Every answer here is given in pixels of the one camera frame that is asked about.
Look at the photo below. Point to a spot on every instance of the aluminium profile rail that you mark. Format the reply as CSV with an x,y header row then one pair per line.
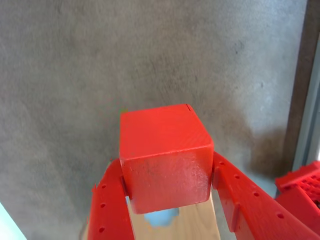
x,y
310,112

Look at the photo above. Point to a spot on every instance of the red cube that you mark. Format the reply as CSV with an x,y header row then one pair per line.
x,y
165,162

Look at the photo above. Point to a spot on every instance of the wooden shape sorter box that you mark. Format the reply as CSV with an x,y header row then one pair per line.
x,y
195,225

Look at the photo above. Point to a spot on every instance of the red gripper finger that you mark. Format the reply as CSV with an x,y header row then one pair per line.
x,y
110,212
250,207

